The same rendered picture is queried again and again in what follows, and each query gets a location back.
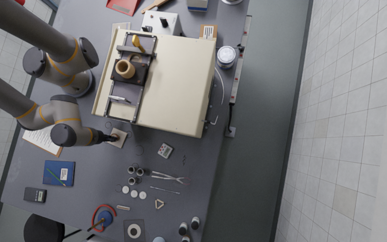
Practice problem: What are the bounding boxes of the cream muffle furnace body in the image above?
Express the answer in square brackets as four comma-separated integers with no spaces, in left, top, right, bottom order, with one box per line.
[91,28,217,140]

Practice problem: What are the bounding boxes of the silver damper handle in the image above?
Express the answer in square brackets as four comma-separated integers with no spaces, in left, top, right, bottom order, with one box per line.
[108,95,133,105]

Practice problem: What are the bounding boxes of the dark brown damper plate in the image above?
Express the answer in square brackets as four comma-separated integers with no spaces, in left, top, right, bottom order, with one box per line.
[110,58,150,87]

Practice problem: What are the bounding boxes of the white and blue box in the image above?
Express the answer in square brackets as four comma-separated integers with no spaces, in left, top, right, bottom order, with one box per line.
[186,0,210,13]

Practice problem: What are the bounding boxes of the cardboard box with label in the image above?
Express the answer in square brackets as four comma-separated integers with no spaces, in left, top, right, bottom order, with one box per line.
[199,24,218,42]

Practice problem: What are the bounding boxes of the red tray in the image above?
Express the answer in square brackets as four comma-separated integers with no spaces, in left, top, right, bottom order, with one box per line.
[106,0,142,17]

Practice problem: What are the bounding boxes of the tan chimney plug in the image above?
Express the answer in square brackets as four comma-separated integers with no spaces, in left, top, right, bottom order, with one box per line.
[114,58,136,80]

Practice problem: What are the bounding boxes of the white cable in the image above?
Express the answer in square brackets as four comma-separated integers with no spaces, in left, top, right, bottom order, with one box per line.
[214,67,226,105]

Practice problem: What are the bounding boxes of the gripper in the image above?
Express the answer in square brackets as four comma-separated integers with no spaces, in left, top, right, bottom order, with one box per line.
[92,129,110,146]

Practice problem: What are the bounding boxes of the grey power strip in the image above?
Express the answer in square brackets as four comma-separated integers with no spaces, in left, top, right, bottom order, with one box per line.
[228,15,253,105]

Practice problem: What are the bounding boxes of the tan chimney ring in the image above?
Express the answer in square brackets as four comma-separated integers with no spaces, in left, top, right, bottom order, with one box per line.
[126,52,144,64]

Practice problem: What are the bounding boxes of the white ring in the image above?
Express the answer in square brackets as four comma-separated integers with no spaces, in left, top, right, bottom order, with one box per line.
[126,223,142,239]

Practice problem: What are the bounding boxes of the dark damper slide frame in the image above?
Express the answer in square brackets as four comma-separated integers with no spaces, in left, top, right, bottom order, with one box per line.
[103,31,158,124]

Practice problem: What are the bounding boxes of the white timer with red buttons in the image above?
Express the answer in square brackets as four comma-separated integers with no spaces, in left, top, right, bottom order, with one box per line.
[157,142,174,160]

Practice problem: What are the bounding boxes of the clear plastic sheet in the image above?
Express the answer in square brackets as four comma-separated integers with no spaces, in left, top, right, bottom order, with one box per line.
[111,22,132,39]

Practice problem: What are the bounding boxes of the blue round disc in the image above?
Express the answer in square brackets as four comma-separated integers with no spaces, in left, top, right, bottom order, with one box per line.
[97,210,114,228]

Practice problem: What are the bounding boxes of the green pencil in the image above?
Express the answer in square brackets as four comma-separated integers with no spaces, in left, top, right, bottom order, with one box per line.
[45,167,67,187]

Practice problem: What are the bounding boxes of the white control box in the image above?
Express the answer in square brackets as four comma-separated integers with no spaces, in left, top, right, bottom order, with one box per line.
[140,10,182,37]

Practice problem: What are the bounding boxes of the clipboard with paper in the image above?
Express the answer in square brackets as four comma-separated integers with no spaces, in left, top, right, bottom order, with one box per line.
[22,124,64,158]

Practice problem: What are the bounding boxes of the white tin with blue band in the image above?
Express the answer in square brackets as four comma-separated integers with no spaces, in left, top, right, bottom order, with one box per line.
[216,45,237,71]

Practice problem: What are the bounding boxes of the wooden handled brush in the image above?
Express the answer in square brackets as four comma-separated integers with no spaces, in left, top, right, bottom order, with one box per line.
[87,218,107,232]

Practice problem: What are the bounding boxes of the red hose loop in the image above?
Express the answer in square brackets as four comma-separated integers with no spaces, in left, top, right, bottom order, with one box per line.
[91,204,117,233]

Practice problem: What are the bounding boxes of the black handheld meter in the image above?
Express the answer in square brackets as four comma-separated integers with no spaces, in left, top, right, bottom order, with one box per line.
[23,187,48,204]

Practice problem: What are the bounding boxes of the silver crucible tongs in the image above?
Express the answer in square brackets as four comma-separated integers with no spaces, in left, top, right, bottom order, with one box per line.
[151,170,192,186]

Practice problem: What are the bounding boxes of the yellow thumbscrew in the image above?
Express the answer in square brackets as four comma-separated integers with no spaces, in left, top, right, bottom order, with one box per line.
[132,34,147,54]

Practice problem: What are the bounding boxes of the thin metal spatula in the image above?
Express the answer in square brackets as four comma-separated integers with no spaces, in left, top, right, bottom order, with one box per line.
[149,186,181,195]

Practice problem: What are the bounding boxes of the blue notebook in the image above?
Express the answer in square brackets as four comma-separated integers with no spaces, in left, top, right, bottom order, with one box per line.
[42,160,76,187]

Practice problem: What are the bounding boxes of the black round stool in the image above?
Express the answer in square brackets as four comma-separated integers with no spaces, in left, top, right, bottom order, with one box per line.
[23,213,66,242]

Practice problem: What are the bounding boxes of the beige heat tile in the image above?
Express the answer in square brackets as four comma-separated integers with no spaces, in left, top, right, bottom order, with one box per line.
[106,127,129,149]

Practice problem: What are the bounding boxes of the black power cable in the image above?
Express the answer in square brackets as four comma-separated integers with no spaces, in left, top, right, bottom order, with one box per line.
[227,103,234,134]

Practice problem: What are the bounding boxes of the grey clamp bar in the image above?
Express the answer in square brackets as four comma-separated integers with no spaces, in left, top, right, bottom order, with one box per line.
[116,45,157,59]

